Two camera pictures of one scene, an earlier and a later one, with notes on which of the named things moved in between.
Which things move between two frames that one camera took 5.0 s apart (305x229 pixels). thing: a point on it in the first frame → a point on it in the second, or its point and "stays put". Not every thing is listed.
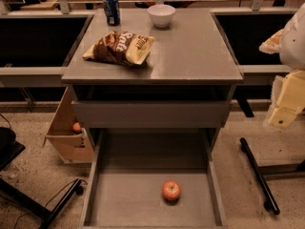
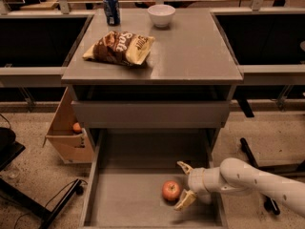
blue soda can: [112, 9] stays put
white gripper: [294, 43] → [195, 180]
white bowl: [161, 14] stays put
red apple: [171, 192] stays put
